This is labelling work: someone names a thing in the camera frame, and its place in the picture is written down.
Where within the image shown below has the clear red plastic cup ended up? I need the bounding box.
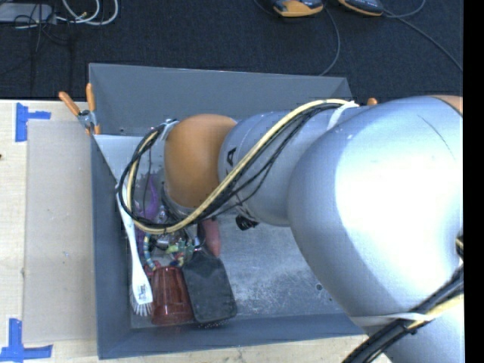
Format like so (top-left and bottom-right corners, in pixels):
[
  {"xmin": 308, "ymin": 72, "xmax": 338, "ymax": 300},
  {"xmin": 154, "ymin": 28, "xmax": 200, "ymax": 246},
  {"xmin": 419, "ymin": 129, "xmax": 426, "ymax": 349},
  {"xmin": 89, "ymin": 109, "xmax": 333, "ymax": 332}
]
[{"xmin": 144, "ymin": 264, "xmax": 196, "ymax": 327}]

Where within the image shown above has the purple soft toy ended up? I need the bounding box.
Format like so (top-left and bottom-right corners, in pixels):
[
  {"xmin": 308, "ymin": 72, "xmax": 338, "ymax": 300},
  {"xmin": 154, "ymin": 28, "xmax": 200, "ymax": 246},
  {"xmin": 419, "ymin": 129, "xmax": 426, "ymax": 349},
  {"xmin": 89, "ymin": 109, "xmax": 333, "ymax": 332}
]
[{"xmin": 133, "ymin": 175, "xmax": 161, "ymax": 242}]

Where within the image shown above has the black cylinder on white bracket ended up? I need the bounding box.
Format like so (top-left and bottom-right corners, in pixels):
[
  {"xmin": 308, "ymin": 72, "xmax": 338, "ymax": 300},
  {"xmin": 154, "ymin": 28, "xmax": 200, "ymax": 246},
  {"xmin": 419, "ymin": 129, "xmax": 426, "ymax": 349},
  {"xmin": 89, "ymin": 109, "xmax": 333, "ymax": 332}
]
[{"xmin": 234, "ymin": 213, "xmax": 261, "ymax": 232}]

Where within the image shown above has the pink oblong toy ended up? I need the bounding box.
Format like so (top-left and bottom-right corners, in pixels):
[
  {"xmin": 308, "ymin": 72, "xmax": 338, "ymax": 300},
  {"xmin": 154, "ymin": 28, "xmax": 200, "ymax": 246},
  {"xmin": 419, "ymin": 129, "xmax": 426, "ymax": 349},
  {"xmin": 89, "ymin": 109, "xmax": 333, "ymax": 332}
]
[{"xmin": 201, "ymin": 217, "xmax": 222, "ymax": 259}]

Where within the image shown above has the grey metal bin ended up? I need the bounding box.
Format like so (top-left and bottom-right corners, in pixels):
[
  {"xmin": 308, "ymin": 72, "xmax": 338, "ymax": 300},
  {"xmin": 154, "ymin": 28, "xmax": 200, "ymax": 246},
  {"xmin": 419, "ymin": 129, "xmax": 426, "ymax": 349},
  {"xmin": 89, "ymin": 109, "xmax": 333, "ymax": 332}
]
[{"xmin": 87, "ymin": 62, "xmax": 371, "ymax": 361}]

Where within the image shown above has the white dish brush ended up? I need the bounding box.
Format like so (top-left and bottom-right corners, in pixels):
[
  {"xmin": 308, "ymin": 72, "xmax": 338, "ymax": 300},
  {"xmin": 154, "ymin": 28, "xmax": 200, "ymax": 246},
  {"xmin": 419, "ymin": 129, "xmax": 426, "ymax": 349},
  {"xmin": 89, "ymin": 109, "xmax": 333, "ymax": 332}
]
[{"xmin": 115, "ymin": 184, "xmax": 155, "ymax": 317}]

